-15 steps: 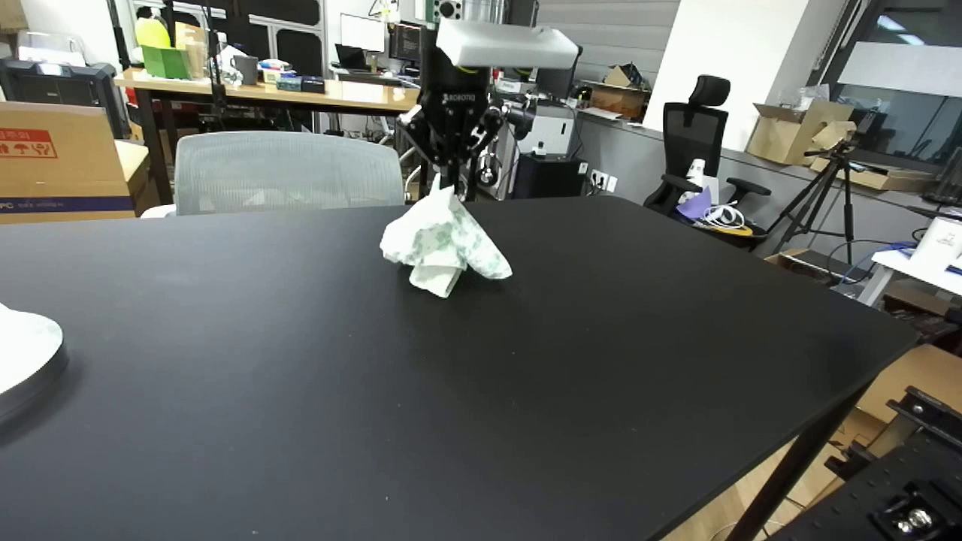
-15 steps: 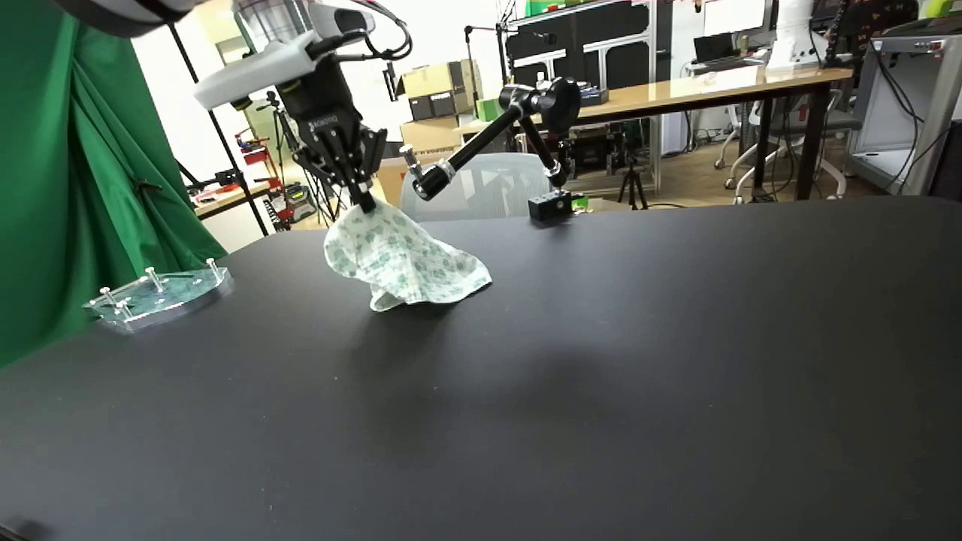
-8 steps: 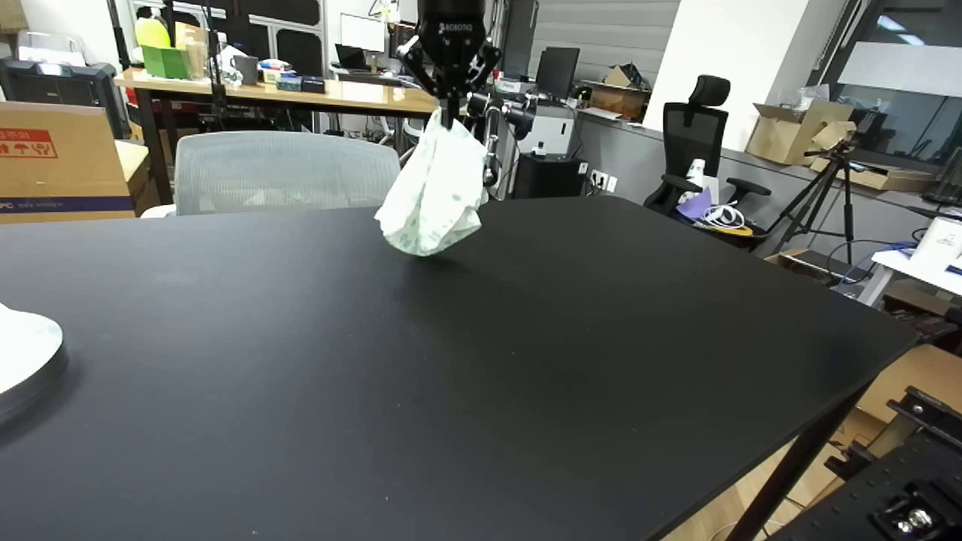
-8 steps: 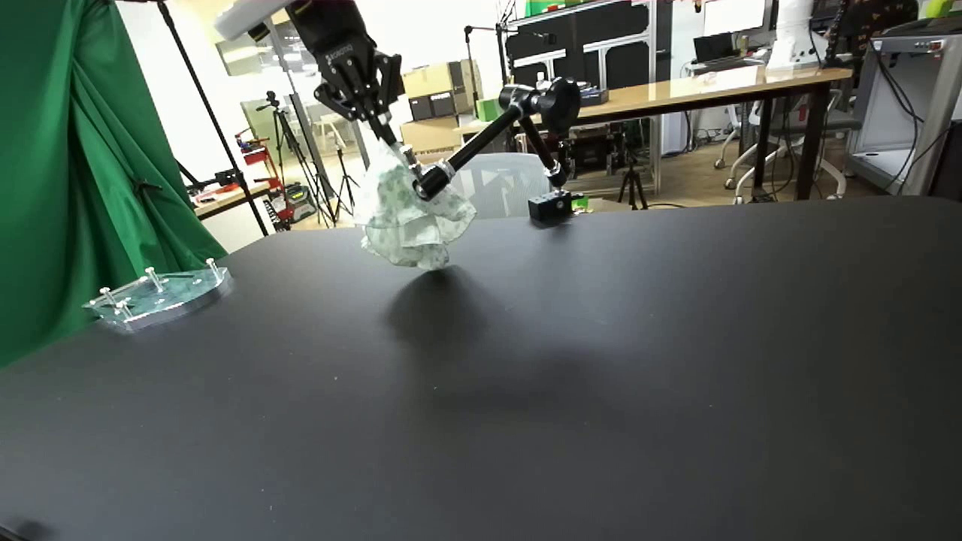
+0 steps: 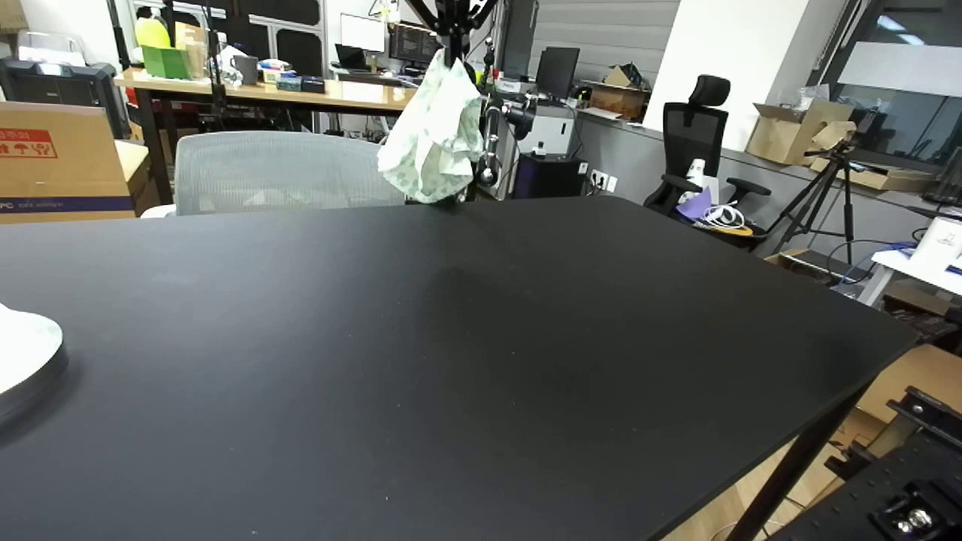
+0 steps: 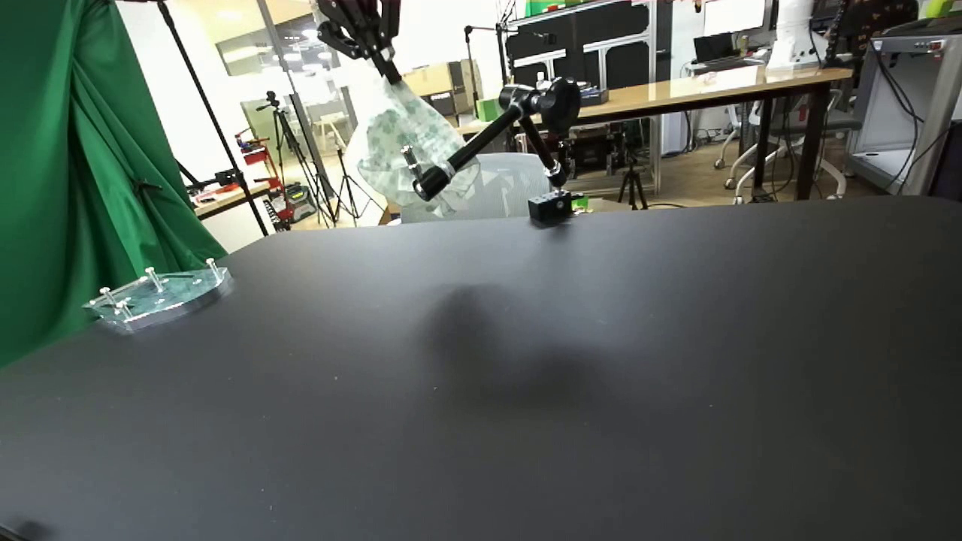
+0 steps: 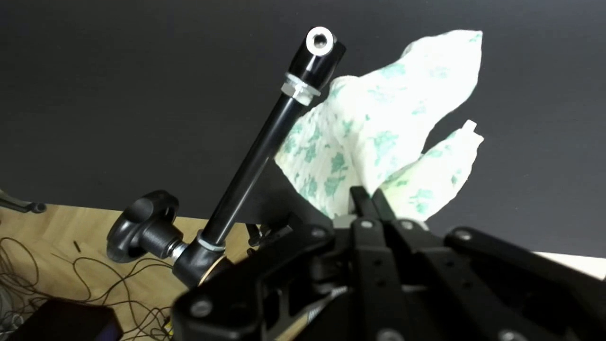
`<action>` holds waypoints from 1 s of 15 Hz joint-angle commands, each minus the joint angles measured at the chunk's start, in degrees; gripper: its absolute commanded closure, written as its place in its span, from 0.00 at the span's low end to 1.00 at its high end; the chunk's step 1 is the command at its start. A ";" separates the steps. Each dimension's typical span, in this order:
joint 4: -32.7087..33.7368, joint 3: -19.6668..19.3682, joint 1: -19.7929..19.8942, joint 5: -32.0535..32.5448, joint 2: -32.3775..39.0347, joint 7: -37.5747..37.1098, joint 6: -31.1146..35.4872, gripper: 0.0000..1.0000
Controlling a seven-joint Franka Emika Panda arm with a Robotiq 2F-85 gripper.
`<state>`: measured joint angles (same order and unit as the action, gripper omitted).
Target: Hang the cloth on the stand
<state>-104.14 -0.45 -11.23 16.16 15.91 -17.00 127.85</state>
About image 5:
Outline white cloth with green print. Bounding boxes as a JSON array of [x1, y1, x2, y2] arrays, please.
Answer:
[[377, 54, 487, 207]]

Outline black monitor with lit screen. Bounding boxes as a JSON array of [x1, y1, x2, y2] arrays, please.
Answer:
[[389, 21, 445, 74]]

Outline dark computer monitor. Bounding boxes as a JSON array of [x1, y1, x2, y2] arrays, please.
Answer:
[[532, 45, 582, 102]]

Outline white computer case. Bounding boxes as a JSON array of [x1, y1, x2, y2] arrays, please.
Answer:
[[523, 102, 579, 158]]

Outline black panel board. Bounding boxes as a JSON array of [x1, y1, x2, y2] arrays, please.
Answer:
[[199, 0, 327, 81]]

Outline wooden desk with black legs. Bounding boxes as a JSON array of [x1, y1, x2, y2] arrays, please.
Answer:
[[119, 69, 474, 207]]

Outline small brown cardboard box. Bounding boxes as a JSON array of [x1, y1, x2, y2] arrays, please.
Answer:
[[582, 64, 656, 127]]

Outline grey mesh office chair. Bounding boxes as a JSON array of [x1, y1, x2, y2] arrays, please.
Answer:
[[173, 128, 409, 217]]

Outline black office chair with headrest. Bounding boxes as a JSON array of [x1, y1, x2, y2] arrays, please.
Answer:
[[644, 73, 777, 240]]

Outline green storage box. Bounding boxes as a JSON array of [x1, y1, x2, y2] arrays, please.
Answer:
[[139, 42, 196, 81]]

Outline white spray bottle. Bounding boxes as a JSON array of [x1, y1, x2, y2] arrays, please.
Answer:
[[686, 156, 721, 207]]

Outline purple item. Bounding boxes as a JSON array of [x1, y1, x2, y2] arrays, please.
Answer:
[[678, 188, 720, 224]]

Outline open cardboard box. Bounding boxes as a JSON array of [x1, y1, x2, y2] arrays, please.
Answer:
[[747, 98, 859, 169]]

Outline black printer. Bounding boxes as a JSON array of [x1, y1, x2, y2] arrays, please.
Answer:
[[0, 56, 127, 110]]

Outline cardboard box with red label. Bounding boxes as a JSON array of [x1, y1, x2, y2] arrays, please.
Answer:
[[0, 98, 152, 224]]

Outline long flat cardboard box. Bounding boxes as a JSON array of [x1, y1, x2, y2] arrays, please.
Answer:
[[806, 148, 942, 196]]

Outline white side table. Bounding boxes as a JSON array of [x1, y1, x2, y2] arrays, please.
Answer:
[[857, 213, 962, 308]]

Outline white plate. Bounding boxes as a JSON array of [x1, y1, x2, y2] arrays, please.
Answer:
[[0, 299, 65, 401]]

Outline black table leg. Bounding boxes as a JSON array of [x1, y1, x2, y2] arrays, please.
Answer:
[[724, 393, 869, 541]]

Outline black camera tripod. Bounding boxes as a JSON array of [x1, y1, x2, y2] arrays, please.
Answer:
[[761, 137, 859, 268]]

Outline black metal equipment frame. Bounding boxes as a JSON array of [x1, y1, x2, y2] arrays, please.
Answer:
[[771, 386, 962, 541]]

